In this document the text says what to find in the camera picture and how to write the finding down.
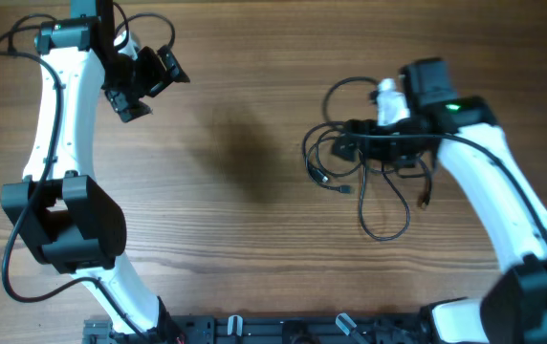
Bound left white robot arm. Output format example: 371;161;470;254
0;1;188;343

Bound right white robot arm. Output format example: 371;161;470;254
334;57;547;343

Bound black metal base rail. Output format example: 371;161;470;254
81;312;427;344

